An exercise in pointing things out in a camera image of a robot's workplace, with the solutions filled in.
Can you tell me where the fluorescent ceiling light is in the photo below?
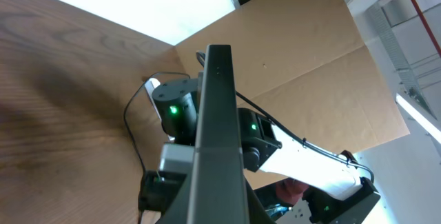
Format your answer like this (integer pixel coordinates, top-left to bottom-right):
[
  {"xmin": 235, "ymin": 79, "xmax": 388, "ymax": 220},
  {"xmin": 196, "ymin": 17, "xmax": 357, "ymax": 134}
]
[{"xmin": 396, "ymin": 92, "xmax": 441, "ymax": 143}]

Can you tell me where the bronze Galaxy phone box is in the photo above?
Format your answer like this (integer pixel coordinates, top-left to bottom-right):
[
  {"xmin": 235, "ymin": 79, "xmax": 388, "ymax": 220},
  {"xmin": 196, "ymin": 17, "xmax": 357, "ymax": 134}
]
[{"xmin": 158, "ymin": 44, "xmax": 272, "ymax": 224}]

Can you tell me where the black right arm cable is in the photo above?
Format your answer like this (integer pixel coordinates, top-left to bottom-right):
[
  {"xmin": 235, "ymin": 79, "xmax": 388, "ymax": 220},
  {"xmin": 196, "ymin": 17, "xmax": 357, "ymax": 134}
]
[{"xmin": 195, "ymin": 50, "xmax": 376, "ymax": 183}]

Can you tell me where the black charging cable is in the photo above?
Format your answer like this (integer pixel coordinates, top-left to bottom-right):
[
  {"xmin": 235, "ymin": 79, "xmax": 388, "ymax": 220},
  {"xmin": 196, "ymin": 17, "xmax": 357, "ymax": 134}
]
[{"xmin": 123, "ymin": 71, "xmax": 192, "ymax": 224}]

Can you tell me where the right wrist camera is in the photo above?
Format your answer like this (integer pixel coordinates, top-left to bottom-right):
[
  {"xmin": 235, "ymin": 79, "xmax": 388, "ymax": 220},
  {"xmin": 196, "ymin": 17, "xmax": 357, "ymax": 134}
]
[{"xmin": 158, "ymin": 143, "xmax": 194, "ymax": 174}]

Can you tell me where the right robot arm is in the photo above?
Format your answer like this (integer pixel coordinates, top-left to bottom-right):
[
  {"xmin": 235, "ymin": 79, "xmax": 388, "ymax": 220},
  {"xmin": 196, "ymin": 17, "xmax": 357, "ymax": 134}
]
[{"xmin": 139, "ymin": 78, "xmax": 380, "ymax": 223}]

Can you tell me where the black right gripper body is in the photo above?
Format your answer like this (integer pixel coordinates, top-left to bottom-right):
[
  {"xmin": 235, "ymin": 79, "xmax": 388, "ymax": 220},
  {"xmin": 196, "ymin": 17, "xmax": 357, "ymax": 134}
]
[{"xmin": 138, "ymin": 171, "xmax": 186, "ymax": 214}]

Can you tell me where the brown cardboard sheet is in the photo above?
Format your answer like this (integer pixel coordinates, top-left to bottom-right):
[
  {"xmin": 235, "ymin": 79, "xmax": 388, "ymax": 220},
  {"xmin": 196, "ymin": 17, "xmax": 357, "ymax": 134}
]
[{"xmin": 174, "ymin": 0, "xmax": 411, "ymax": 190}]

